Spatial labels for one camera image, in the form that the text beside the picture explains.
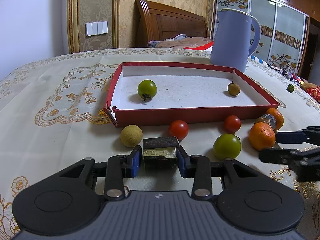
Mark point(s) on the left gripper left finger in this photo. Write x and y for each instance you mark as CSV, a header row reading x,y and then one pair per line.
x,y
119,167

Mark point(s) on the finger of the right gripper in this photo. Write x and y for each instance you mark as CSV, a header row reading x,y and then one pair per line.
x,y
305,164
310,135

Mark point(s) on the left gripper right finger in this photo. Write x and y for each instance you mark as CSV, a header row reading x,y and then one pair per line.
x,y
197,167

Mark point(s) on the orange mandarin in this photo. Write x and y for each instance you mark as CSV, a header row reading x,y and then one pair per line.
x,y
261,136
278,117

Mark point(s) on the chocolate layered cake piece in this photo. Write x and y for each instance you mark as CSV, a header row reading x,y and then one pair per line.
x,y
160,153

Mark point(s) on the brown longan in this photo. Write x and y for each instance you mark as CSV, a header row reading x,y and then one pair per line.
x,y
233,89

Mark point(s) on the yellow-brown longan fruit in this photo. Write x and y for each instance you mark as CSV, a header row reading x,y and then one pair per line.
x,y
131,136

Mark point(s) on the large green tomato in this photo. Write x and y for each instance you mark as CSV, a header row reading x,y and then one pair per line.
x,y
227,146

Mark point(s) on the red cherry tomato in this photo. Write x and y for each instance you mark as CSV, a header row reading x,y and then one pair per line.
x,y
178,129
232,124

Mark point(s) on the small green fruit far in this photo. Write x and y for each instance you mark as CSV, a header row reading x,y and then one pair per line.
x,y
290,88

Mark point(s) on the red shallow cardboard box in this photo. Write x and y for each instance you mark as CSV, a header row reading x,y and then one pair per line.
x,y
190,92

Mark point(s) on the blue electric kettle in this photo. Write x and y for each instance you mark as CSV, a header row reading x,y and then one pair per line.
x,y
236,39

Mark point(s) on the bedding pile on bed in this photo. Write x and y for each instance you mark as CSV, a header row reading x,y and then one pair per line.
x,y
182,41

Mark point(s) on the wardrobe with sliding doors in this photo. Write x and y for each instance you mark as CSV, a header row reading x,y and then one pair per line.
x,y
289,31

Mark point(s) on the wooden bed headboard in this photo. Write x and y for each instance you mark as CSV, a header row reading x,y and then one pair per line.
x,y
160,22

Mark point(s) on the white wall switch panel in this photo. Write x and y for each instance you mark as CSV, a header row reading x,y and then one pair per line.
x,y
96,28

